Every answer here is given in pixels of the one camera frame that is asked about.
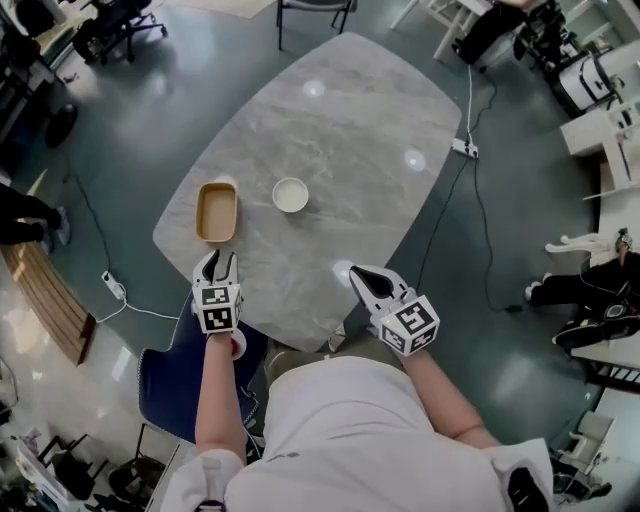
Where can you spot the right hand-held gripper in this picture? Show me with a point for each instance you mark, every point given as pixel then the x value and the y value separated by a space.
pixel 407 325

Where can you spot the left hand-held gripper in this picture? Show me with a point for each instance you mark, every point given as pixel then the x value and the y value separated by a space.
pixel 217 310

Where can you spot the tan rectangular container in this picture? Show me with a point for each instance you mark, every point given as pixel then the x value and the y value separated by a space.
pixel 216 215

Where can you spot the person's right forearm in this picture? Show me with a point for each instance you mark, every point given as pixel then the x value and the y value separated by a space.
pixel 440 395

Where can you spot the person's left forearm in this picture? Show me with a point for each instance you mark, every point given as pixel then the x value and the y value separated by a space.
pixel 220 400

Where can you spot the white and red round knob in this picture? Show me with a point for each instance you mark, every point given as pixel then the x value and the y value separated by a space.
pixel 238 345

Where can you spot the person's olive trousers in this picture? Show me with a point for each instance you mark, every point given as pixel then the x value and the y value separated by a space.
pixel 320 357

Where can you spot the white power strip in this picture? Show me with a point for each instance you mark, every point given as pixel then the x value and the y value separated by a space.
pixel 114 286
pixel 465 148

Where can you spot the white round bowl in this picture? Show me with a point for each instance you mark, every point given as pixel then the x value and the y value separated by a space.
pixel 290 194

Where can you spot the blue upholstered chair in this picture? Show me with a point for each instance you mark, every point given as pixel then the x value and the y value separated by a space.
pixel 170 380

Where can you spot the person's white shirt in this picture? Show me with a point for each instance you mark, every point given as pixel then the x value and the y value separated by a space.
pixel 350 440

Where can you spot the grey marble table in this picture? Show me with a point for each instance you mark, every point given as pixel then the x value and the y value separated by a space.
pixel 320 135

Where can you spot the wooden slatted bench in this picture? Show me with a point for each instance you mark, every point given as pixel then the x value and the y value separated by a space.
pixel 47 300

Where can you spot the black office chair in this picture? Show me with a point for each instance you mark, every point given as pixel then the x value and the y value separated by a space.
pixel 112 27

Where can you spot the black framed chair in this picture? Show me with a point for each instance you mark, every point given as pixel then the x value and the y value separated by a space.
pixel 320 10

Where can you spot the white black storage box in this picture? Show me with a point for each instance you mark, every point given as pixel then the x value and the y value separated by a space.
pixel 585 80

